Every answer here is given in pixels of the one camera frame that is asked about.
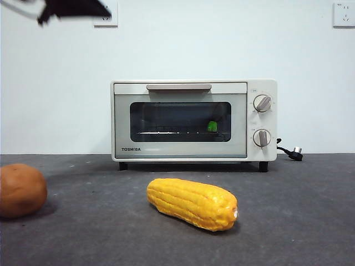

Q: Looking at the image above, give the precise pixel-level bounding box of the glass oven door with handle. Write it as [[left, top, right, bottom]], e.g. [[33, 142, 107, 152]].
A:
[[113, 82, 247, 160]]

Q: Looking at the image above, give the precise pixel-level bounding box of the purple eggplant with green stem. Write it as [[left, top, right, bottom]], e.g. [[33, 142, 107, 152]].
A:
[[205, 106, 231, 133]]

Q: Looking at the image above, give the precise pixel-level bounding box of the white Toshiba toaster oven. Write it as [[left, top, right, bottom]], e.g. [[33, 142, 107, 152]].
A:
[[110, 79, 277, 172]]

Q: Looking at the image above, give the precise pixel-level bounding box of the beige oven knob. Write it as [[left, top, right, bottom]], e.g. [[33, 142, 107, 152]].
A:
[[252, 129, 272, 147], [253, 94, 272, 114]]

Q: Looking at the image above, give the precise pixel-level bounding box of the brown potato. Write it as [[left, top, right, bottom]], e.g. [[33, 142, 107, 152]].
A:
[[0, 163, 48, 218]]

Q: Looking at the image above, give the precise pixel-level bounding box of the yellow corn cob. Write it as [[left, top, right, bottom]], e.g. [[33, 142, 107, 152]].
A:
[[146, 178, 239, 232]]

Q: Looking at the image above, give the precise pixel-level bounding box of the white wall socket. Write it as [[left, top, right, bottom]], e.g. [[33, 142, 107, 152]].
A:
[[332, 2, 355, 28], [93, 2, 119, 28]]

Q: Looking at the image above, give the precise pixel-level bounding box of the metal wire oven rack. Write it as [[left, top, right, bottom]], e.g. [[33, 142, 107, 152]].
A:
[[137, 130, 227, 136]]

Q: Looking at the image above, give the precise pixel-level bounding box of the black power cord with plug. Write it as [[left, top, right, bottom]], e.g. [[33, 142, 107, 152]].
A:
[[276, 138, 305, 162]]

